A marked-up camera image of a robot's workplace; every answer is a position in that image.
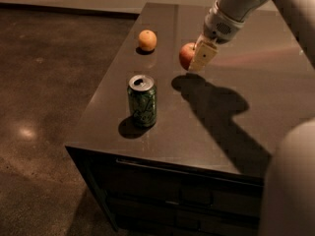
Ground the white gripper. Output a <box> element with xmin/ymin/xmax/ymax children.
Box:
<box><xmin>189</xmin><ymin>0</ymin><xmax>245</xmax><ymax>71</ymax></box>

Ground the red apple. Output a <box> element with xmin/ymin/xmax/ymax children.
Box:
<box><xmin>179</xmin><ymin>42</ymin><xmax>195</xmax><ymax>70</ymax></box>

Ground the green soda can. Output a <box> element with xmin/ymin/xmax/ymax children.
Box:
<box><xmin>127</xmin><ymin>75</ymin><xmax>157</xmax><ymax>128</ymax></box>

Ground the orange fruit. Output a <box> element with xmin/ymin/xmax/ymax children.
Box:
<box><xmin>138</xmin><ymin>29</ymin><xmax>158</xmax><ymax>52</ymax></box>

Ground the dark cabinet with drawers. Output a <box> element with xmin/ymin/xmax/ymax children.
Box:
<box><xmin>66</xmin><ymin>146</ymin><xmax>263</xmax><ymax>236</ymax></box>

